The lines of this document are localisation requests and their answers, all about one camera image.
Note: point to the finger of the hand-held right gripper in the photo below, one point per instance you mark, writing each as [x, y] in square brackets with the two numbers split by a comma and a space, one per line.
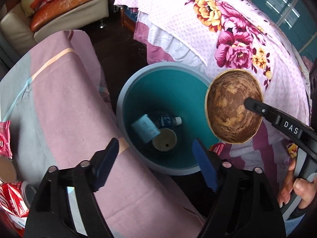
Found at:
[272, 116]

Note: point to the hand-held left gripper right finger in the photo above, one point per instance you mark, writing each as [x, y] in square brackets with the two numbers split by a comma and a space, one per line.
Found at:
[205, 163]

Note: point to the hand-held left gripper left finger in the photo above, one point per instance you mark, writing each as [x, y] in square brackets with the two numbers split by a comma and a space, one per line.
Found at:
[109, 161]

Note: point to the brown wooden bowl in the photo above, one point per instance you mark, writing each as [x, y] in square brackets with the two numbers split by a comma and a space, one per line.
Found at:
[227, 109]

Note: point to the blue plastic bin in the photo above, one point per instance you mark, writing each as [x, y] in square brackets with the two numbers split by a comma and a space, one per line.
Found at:
[148, 86]

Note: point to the red drink can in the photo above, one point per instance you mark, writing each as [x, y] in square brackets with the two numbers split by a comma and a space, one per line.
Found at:
[26, 191]

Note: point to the person's right hand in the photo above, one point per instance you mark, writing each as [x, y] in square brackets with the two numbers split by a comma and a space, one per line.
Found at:
[307, 191]

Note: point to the small red wrapper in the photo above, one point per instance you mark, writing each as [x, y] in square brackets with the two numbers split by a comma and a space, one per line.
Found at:
[216, 148]

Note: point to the light blue tissue pack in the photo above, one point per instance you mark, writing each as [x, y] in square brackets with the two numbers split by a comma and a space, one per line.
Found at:
[145, 129]

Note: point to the beige paper cup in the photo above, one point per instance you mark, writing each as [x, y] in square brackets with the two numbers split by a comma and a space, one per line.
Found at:
[163, 138]

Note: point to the dark blue plastic bottle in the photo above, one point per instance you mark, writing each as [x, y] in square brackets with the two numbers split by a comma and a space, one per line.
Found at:
[164, 121]

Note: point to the pink grey tablecloth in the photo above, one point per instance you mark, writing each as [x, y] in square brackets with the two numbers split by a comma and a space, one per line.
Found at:
[74, 104]

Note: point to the brown round lid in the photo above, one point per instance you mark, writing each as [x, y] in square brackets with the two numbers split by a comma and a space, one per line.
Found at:
[7, 169]

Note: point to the red snack packet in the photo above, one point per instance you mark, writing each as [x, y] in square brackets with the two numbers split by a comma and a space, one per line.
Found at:
[5, 138]

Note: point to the crushed red can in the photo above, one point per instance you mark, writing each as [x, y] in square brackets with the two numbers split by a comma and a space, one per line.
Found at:
[11, 203]

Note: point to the pink floral blanket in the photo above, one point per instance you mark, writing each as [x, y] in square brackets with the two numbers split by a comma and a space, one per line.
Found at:
[198, 29]

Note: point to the cream leather sofa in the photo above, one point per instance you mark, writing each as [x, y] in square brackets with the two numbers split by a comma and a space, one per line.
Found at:
[74, 13]

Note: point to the orange seat cushion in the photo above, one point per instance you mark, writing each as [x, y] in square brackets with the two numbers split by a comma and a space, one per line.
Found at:
[62, 5]

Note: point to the cream printed pillow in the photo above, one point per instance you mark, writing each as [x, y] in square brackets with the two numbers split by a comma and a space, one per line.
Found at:
[28, 0]

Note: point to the teal window frame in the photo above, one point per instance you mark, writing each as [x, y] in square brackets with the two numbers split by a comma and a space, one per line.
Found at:
[284, 10]

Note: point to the wooden bed frame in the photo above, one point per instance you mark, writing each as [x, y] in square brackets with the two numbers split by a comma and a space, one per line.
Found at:
[127, 21]

